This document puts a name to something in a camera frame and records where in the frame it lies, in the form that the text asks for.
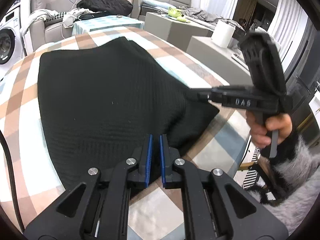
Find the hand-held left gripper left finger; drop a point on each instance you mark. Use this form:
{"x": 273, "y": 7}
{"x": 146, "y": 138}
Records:
{"x": 149, "y": 155}

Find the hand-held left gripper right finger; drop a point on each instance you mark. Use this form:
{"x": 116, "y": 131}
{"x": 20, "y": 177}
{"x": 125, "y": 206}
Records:
{"x": 163, "y": 157}

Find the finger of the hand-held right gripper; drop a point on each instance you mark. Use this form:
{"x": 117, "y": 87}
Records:
{"x": 200, "y": 95}

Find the black knit sweater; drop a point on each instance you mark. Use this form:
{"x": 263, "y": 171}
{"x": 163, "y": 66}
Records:
{"x": 100, "y": 100}

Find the person's right forearm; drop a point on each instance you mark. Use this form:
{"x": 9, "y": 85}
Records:
{"x": 295, "y": 170}

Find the person's right hand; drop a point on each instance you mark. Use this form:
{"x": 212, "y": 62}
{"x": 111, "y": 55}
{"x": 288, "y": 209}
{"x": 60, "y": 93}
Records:
{"x": 283, "y": 127}

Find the grey low cabinet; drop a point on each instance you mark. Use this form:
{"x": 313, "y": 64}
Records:
{"x": 212, "y": 65}

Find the white curtain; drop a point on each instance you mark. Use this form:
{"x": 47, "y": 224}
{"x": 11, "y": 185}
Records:
{"x": 287, "y": 25}

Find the white paper roll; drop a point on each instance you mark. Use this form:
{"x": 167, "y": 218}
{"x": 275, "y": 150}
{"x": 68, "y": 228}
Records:
{"x": 222, "y": 33}

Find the checkered blanket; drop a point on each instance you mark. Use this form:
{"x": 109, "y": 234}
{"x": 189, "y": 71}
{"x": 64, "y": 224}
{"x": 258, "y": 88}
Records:
{"x": 155, "y": 212}

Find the grey bed blanket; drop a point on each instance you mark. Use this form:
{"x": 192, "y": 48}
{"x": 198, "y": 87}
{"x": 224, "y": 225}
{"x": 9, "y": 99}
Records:
{"x": 207, "y": 16}

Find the green toy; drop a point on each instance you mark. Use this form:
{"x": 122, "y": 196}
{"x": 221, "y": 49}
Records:
{"x": 176, "y": 13}

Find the black white striped cloth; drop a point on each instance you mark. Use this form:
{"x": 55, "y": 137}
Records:
{"x": 251, "y": 175}

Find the blue pillow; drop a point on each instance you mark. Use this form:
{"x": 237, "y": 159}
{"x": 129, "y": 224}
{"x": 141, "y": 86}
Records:
{"x": 155, "y": 3}

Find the teal checkered cloth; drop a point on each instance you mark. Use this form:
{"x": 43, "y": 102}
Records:
{"x": 107, "y": 23}

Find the black jacket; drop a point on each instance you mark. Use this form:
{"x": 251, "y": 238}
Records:
{"x": 105, "y": 2}

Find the white crumpled cloth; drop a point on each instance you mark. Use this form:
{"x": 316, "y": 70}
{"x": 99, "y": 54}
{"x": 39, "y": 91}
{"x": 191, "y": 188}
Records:
{"x": 75, "y": 16}

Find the grey sofa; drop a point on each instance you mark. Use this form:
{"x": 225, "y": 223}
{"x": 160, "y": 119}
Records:
{"x": 53, "y": 31}

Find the houndstooth pillow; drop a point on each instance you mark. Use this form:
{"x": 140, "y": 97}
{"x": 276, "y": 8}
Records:
{"x": 56, "y": 16}

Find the light grey garment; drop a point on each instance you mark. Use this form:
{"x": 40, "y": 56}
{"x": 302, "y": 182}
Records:
{"x": 37, "y": 17}

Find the white washing machine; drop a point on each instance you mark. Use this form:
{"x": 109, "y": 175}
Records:
{"x": 10, "y": 42}

